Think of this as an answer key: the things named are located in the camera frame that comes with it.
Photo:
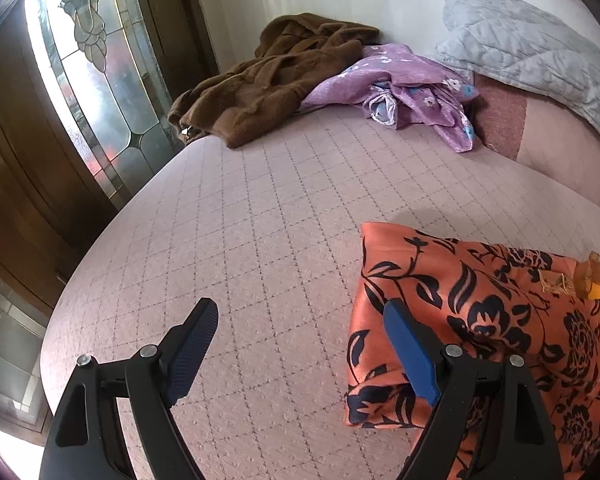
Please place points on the pink pillow with dark band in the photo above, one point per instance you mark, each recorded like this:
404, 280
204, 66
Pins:
555, 145

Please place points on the purple floral cloth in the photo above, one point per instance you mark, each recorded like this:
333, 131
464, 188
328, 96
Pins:
405, 75

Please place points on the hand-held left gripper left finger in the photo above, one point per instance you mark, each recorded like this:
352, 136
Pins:
190, 355

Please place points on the brown fleece blanket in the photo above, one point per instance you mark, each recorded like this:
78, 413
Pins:
260, 90

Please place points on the leaded glass door panel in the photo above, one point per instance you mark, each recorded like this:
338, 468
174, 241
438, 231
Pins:
10, 345
105, 85

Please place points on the orange black floral garment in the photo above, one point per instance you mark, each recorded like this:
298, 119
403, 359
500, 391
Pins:
480, 285

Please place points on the pink quilted bedspread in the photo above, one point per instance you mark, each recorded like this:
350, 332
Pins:
255, 235

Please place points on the grey quilted pillow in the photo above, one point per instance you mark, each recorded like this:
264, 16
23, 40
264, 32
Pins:
510, 45

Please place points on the wooden door frame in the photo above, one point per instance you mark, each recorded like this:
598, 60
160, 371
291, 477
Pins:
25, 170

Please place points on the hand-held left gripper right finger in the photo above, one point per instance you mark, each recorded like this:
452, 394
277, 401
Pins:
415, 360

